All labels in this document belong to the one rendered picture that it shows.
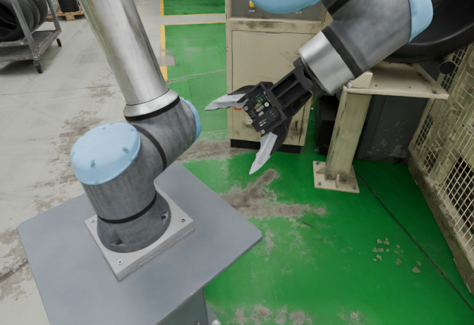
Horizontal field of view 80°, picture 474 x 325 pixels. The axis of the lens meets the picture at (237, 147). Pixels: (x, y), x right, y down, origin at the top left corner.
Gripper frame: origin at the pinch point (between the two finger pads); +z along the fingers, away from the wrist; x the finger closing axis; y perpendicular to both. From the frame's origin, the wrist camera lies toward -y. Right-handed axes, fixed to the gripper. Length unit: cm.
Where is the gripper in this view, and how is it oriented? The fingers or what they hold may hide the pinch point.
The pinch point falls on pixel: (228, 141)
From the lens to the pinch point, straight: 55.6
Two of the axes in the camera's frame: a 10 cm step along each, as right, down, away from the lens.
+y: -3.8, 1.9, -9.1
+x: 5.7, 8.2, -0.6
